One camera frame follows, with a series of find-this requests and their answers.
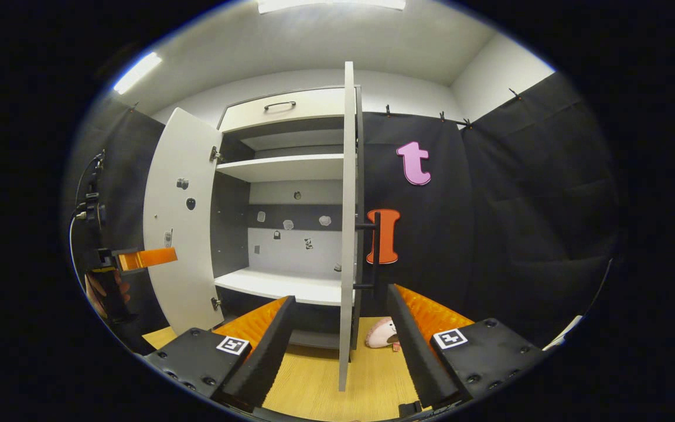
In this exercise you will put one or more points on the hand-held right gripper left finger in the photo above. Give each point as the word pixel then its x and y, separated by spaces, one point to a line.
pixel 267 357

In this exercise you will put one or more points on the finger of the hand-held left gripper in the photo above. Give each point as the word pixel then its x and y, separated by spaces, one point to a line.
pixel 150 258

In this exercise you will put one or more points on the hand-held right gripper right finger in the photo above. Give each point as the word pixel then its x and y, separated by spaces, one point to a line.
pixel 419 357

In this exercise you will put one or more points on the cabinet door with camera sticker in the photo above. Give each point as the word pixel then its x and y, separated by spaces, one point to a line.
pixel 179 158

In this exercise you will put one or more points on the white double-door shoe cabinet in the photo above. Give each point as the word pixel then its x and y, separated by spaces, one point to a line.
pixel 290 167

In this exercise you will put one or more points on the cabinet door with calendar sticker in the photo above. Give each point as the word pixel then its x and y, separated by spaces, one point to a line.
pixel 348 176

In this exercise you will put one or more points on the silver door hinge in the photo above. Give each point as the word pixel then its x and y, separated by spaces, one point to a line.
pixel 215 303
pixel 215 155

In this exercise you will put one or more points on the pink plush toy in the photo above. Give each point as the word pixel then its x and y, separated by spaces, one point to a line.
pixel 379 334

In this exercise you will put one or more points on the black backdrop cloth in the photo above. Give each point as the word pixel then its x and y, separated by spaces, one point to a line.
pixel 519 205

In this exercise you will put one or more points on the narrow ceiling light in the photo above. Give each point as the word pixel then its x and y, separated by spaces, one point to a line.
pixel 137 73

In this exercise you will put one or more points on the large ceiling light panel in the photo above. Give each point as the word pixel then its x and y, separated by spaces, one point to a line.
pixel 331 4

